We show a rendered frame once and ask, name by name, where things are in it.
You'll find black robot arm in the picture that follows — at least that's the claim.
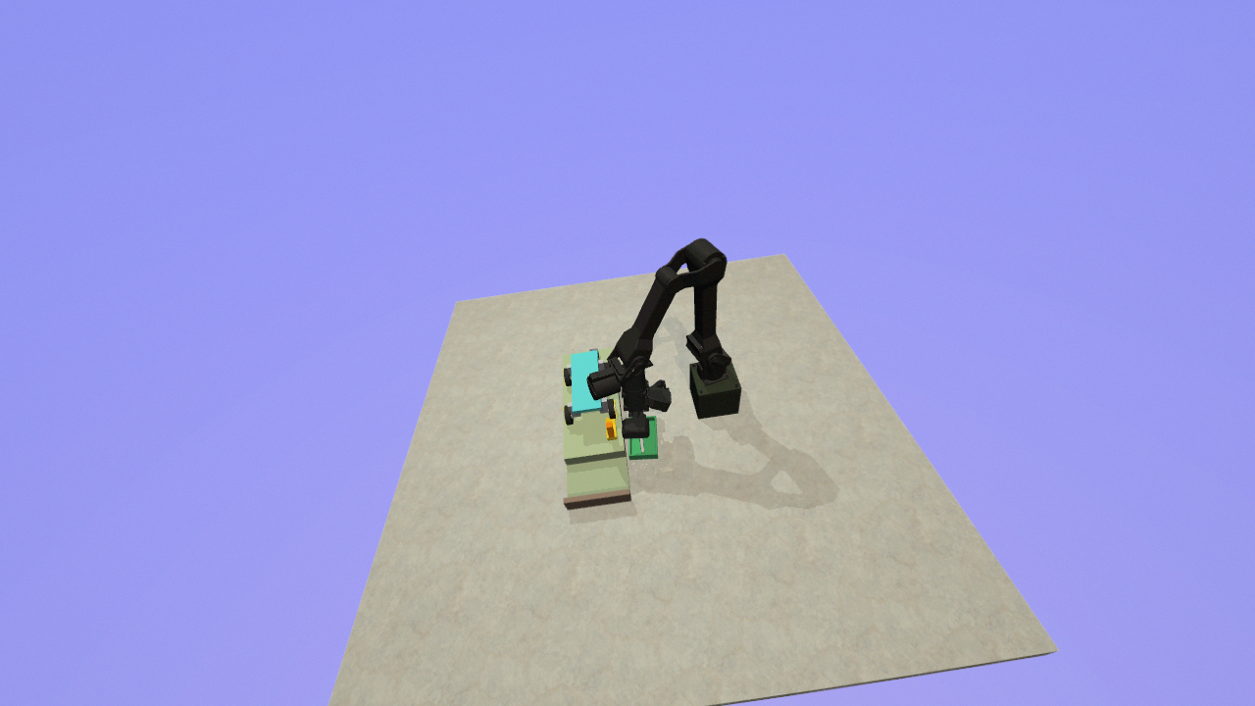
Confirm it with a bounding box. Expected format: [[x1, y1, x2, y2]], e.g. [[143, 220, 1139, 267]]
[[586, 238, 730, 413]]

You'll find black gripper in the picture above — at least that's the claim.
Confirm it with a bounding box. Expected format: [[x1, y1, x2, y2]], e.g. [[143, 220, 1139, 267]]
[[622, 384, 649, 439]]

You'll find green tray floor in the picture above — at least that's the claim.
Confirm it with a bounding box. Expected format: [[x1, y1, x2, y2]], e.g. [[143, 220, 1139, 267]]
[[631, 421, 656, 454]]

